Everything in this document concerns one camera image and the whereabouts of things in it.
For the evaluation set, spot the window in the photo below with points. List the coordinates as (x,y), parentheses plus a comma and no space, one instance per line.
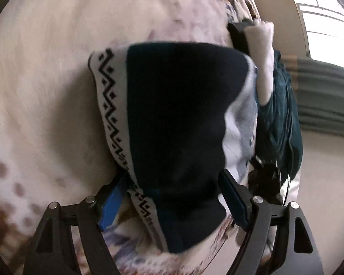
(326,25)

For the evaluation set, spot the floral white bedsheet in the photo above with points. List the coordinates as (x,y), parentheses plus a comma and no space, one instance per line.
(46,91)

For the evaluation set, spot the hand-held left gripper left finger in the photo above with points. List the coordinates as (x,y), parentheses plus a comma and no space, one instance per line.
(111,206)

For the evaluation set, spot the teal garment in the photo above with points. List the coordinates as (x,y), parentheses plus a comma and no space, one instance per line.
(283,120)

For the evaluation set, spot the navy garment with zigzag band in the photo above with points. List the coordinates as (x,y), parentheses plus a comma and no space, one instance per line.
(175,120)

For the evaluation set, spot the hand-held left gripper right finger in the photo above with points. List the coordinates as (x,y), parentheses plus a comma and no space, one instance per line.
(235,202)

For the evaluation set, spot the grey green curtain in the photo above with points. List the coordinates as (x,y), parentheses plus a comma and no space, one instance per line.
(326,100)

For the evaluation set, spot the white garment with black trim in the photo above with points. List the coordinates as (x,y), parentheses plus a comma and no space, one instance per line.
(261,63)

